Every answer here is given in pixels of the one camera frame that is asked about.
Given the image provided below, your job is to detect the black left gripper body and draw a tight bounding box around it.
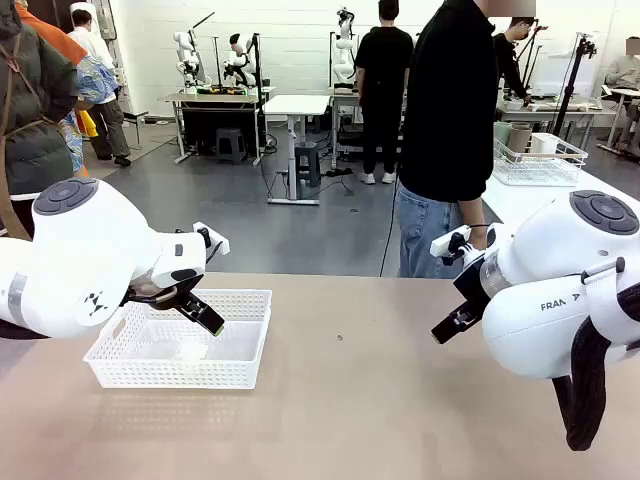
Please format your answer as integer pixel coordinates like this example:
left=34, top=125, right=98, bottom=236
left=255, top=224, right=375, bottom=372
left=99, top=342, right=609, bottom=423
left=123, top=268, right=205, bottom=307

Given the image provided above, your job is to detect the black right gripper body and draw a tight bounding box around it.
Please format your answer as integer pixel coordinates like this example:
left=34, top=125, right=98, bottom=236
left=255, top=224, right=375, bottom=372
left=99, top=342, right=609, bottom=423
left=452, top=255, right=494, bottom=311

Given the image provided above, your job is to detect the brown beige cup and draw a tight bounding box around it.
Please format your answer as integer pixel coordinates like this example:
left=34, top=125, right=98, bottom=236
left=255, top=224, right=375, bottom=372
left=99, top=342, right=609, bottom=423
left=508, top=122, right=534, bottom=154

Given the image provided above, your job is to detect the person's bare forearm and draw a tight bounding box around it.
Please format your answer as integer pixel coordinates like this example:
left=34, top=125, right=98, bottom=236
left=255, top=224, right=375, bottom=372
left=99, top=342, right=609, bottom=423
left=458, top=196, right=489, bottom=230

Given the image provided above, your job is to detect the white perforated plastic basket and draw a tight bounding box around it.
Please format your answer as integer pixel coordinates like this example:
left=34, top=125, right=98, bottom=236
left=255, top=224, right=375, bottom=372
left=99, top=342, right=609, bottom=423
left=82, top=288, right=273, bottom=390

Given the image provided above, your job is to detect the white side table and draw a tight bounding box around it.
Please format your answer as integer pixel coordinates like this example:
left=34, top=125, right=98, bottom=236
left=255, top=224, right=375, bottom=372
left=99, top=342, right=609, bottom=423
left=481, top=168, right=640, bottom=226

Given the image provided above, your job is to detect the grey plastic stool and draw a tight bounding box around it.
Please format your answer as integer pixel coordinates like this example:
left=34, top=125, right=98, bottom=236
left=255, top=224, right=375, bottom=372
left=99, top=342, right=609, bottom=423
left=214, top=127, right=248, bottom=164
left=293, top=142, right=322, bottom=189

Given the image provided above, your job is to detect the white cup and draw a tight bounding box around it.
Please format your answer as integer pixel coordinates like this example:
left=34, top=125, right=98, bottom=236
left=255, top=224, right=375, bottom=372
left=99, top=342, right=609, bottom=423
left=529, top=132, right=559, bottom=156

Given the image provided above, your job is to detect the grey workbench table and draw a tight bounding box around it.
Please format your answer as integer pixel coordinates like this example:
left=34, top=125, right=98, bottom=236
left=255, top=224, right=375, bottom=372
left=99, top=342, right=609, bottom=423
left=158, top=89, right=277, bottom=167

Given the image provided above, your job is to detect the person in black sweater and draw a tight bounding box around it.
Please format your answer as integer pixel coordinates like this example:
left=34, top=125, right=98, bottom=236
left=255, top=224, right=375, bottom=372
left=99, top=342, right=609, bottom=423
left=397, top=0, right=539, bottom=279

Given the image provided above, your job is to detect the long grey table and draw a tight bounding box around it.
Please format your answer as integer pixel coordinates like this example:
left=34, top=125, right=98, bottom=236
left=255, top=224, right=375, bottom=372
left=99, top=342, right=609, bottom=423
left=494, top=97, right=621, bottom=149

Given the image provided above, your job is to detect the white standing desk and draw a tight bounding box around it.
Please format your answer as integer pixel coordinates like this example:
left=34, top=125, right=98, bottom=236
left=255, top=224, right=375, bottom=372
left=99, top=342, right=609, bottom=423
left=262, top=93, right=332, bottom=207

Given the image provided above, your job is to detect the white box appliance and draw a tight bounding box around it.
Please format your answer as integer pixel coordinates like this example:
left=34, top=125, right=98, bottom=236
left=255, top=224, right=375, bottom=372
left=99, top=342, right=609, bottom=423
left=530, top=51, right=597, bottom=99

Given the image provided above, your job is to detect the person in black jacket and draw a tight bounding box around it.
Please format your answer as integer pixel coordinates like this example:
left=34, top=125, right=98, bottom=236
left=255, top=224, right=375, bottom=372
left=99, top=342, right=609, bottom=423
left=492, top=16, right=536, bottom=109

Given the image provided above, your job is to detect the black and white background robot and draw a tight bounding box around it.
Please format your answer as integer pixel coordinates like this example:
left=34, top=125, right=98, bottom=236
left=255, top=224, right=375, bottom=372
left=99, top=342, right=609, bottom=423
left=222, top=32, right=262, bottom=92

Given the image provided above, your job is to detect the figure in dark green jacket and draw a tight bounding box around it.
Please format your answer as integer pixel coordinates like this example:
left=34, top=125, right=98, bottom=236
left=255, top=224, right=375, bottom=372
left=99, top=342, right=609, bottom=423
left=0, top=0, right=81, bottom=241

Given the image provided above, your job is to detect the person in black T-shirt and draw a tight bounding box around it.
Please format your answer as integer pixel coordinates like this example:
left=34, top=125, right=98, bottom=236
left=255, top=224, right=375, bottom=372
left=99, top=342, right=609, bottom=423
left=353, top=0, right=415, bottom=185

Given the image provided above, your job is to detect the person in white shirt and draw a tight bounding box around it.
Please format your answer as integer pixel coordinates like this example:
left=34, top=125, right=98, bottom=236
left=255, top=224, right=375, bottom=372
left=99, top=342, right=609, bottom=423
left=67, top=2, right=132, bottom=167

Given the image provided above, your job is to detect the seated person in grey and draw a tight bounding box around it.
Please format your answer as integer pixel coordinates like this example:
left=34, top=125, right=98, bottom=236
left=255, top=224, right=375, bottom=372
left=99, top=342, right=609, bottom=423
left=603, top=37, right=640, bottom=151

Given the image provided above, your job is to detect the tall white background robot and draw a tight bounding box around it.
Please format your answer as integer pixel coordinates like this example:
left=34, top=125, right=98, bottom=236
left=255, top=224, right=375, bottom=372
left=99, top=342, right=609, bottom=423
left=332, top=5, right=359, bottom=95

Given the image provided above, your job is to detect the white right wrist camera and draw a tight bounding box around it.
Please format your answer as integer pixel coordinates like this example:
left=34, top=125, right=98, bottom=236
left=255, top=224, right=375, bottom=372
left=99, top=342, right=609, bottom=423
left=429, top=224, right=497, bottom=271

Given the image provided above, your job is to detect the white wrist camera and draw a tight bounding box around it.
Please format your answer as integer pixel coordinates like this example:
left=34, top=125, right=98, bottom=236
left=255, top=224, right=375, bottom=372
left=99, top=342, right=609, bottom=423
left=192, top=221, right=230, bottom=257
left=429, top=224, right=497, bottom=271

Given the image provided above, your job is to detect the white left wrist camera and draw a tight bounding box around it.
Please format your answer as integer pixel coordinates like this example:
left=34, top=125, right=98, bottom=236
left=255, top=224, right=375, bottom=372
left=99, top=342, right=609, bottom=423
left=192, top=221, right=230, bottom=257

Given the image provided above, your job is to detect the white wire dish rack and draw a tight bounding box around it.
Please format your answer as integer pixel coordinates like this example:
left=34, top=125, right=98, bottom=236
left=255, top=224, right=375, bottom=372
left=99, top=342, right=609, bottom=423
left=492, top=134, right=590, bottom=187

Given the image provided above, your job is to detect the black braided cable sleeve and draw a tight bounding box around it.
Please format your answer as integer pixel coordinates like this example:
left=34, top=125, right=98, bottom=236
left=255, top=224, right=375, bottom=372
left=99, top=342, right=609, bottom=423
left=551, top=257, right=640, bottom=452

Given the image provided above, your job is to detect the black camera tripod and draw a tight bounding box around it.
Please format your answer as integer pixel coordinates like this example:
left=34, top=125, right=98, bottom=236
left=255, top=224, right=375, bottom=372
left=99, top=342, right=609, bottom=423
left=552, top=32, right=600, bottom=140

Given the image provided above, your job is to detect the grey metal frame table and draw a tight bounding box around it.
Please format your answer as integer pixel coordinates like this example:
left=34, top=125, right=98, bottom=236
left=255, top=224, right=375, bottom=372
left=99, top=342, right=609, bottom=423
left=328, top=88, right=417, bottom=170

